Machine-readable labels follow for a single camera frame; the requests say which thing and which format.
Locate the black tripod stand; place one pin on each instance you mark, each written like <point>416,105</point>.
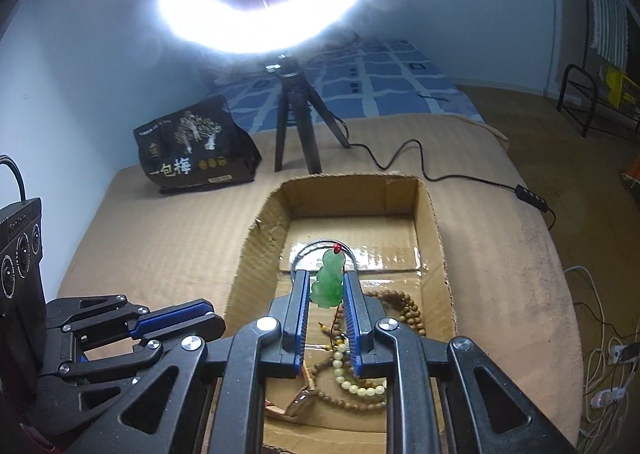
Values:
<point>292,84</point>

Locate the black snack bag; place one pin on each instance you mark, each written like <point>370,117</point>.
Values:
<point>190,154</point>

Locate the black metal clothes rack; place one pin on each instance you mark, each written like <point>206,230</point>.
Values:
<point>567,84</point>

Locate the white power strip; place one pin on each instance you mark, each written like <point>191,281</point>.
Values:
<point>617,354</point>

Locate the green jade pendant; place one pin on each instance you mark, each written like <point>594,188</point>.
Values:
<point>327,284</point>

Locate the cardboard box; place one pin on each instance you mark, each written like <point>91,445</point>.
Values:
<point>250,274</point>

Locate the small white plug socket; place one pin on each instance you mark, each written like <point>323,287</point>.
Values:
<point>607,398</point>

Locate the silver bangle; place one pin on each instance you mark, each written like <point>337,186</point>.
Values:
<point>305,247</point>

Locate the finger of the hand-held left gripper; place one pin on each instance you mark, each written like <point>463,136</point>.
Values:
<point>190,326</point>
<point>175,308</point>

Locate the striped towel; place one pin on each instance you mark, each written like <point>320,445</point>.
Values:
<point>607,19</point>

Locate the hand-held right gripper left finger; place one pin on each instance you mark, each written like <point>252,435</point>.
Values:
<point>301,319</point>

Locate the gold wristwatch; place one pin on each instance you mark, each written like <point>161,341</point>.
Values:
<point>300,401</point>

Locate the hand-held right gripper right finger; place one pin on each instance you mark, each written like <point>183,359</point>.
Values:
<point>352,324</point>

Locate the yellow box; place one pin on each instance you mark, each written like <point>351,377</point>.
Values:
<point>620,89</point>

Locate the blue patterned bedsheet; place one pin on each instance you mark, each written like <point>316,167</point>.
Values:
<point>390,79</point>

